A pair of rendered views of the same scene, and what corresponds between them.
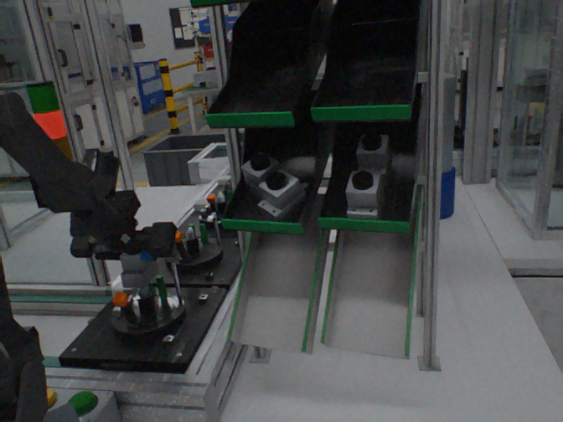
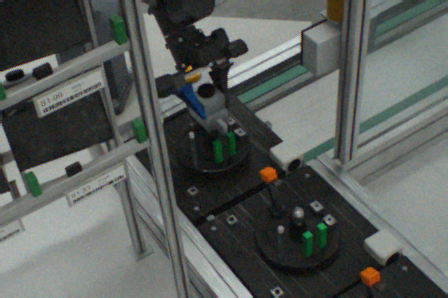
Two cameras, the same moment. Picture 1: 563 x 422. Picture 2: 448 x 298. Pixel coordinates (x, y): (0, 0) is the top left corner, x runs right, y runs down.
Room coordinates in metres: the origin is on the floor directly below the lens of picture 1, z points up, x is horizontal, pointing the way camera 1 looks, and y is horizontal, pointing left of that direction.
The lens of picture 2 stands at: (1.53, -0.37, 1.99)
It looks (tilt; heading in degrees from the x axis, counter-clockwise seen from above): 47 degrees down; 144
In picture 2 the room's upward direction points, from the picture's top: 10 degrees counter-clockwise
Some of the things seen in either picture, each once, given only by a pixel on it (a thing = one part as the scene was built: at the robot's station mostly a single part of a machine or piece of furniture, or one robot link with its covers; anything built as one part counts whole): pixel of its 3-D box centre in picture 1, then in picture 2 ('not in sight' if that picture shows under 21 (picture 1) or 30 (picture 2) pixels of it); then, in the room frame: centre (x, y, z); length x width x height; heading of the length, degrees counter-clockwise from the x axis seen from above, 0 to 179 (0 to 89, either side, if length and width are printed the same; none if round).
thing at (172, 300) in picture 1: (148, 315); (212, 146); (0.80, 0.27, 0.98); 0.14 x 0.14 x 0.02
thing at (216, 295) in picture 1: (150, 323); (213, 154); (0.80, 0.27, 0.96); 0.24 x 0.24 x 0.02; 78
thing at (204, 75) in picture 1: (208, 78); not in sight; (6.50, 0.78, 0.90); 0.40 x 0.30 x 0.17; 170
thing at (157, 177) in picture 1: (204, 159); not in sight; (2.93, 0.45, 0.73); 0.62 x 0.42 x 0.23; 78
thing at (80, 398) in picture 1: (81, 404); not in sight; (0.59, 0.33, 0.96); 0.04 x 0.04 x 0.02
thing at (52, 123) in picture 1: (50, 124); not in sight; (0.95, 0.43, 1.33); 0.05 x 0.05 x 0.05
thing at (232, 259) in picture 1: (192, 242); (297, 223); (1.05, 0.22, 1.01); 0.24 x 0.24 x 0.13; 78
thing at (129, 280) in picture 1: (140, 260); (210, 106); (0.81, 0.27, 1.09); 0.08 x 0.04 x 0.07; 168
